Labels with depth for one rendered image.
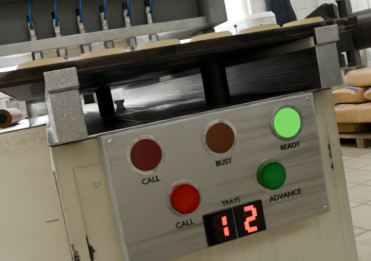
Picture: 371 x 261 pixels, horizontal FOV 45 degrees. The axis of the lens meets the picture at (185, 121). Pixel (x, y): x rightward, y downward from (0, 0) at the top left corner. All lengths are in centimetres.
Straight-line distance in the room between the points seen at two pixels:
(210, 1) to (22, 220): 74
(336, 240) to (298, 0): 530
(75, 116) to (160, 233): 15
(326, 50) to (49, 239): 87
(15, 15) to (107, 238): 87
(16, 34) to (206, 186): 88
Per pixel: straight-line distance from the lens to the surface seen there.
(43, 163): 117
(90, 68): 44
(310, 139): 52
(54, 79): 43
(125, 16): 125
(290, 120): 50
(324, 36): 53
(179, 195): 45
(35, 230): 120
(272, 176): 49
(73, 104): 44
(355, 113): 432
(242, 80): 71
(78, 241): 49
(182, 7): 133
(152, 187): 46
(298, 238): 57
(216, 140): 47
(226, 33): 50
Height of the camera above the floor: 87
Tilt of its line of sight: 5 degrees down
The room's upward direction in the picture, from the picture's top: 11 degrees counter-clockwise
